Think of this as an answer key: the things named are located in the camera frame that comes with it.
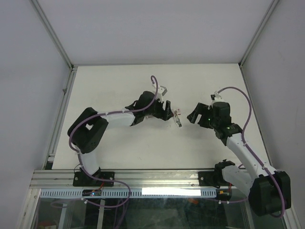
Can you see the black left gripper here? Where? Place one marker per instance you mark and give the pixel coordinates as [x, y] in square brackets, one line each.
[165, 114]

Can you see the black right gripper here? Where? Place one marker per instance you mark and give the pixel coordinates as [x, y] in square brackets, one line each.
[202, 109]

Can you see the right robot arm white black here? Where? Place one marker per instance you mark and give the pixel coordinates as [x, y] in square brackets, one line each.
[267, 190]

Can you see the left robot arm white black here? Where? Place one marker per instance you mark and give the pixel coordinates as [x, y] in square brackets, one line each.
[87, 131]

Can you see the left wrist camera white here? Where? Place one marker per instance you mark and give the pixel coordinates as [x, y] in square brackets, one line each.
[159, 92]

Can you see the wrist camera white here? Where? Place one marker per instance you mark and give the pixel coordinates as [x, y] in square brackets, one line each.
[216, 97]
[159, 92]

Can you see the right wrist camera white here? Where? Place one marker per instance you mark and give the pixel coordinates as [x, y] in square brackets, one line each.
[216, 97]

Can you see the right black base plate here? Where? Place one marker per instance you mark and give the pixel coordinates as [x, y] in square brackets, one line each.
[209, 178]

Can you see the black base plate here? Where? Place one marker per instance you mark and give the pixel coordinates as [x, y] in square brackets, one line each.
[209, 178]
[83, 180]

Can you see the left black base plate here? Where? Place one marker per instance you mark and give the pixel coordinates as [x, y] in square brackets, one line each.
[83, 180]

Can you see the aluminium mounting rail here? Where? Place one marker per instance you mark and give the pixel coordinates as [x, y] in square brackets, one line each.
[183, 178]

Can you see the white slotted cable duct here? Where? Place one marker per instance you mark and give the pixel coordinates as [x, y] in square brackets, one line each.
[147, 192]

